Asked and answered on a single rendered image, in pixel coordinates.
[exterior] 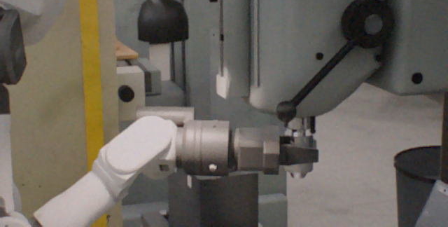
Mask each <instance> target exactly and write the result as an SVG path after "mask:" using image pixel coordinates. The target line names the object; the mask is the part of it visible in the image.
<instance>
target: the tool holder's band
mask: <svg viewBox="0 0 448 227"><path fill-rule="evenodd" d="M283 139H284V140H286V141H287V142H293V143H305V142H310V141H312V140H313V139H314V134H311V133H310V132H309V130H306V133H304V134H303V135H295V134H293V133H292V132H291V130H287V131H285V132H284V134H283Z"/></svg>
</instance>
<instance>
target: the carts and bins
mask: <svg viewBox="0 0 448 227"><path fill-rule="evenodd" d="M440 160H441V157H440V145H430V146H418V147H413V148H409V149H405V150H402V151H400V152H399V153H397V154H396V155H395V156H394V161H395V162H394V161H393V166H394V167H395V186H396V199H397V211H398V227H415V224H416V222H417V220H418V218H419V215H420V213H421V211H422V209H423V207H424V205H425V203H426V201H427V199H428V197H429V194H430V192H431V190H432V188H433V187H434V185H435V183H436V181H437V180H440Z"/></svg>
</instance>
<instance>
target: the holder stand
mask: <svg viewBox="0 0 448 227"><path fill-rule="evenodd" d="M168 194H169V227H258V172H257V171H238V169H235V165H234V166H232V168H230V171H229V176H216V179H212V177H211V176H207V177H203V176H187V175H186V173H185V172H184V171H183V168H181V167H178V168H176V169H175V171H174V173H173V174H171V175H169V176H168Z"/></svg>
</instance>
